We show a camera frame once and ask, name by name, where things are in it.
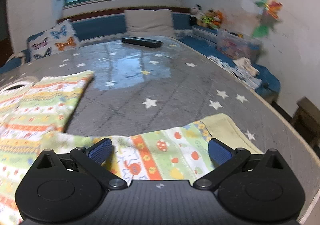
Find panda plush toy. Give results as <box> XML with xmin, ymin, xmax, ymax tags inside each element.
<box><xmin>189</xmin><ymin>5</ymin><xmax>205</xmax><ymax>27</ymax></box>

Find white crumpled cloth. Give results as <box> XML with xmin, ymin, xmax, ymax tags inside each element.
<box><xmin>233</xmin><ymin>57</ymin><xmax>259</xmax><ymax>77</ymax></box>

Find dark wooden stool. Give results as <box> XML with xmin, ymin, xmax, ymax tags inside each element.
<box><xmin>291</xmin><ymin>97</ymin><xmax>320</xmax><ymax>149</ymax></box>

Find beige cushion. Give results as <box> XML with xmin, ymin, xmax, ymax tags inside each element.
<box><xmin>124</xmin><ymin>9</ymin><xmax>175</xmax><ymax>38</ymax></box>

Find colourful patterned children's garment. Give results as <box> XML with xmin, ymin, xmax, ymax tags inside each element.
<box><xmin>1</xmin><ymin>71</ymin><xmax>259</xmax><ymax>224</ymax></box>

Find black remote control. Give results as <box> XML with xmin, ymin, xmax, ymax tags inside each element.
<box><xmin>121</xmin><ymin>37</ymin><xmax>163</xmax><ymax>48</ymax></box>

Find orange and green plush toys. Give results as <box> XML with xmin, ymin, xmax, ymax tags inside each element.
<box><xmin>199</xmin><ymin>9</ymin><xmax>223</xmax><ymax>29</ymax></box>

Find blue sofa bench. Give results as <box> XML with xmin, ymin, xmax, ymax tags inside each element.
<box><xmin>0</xmin><ymin>12</ymin><xmax>281</xmax><ymax>98</ymax></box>

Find colourful paper pinwheel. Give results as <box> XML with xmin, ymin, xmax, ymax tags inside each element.
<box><xmin>251</xmin><ymin>0</ymin><xmax>283</xmax><ymax>38</ymax></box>

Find clear plastic toy box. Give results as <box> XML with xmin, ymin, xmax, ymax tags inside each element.
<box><xmin>216</xmin><ymin>29</ymin><xmax>263</xmax><ymax>63</ymax></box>

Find butterfly print pillow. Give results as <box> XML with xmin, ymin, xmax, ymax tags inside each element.
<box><xmin>28</xmin><ymin>19</ymin><xmax>80</xmax><ymax>61</ymax></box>

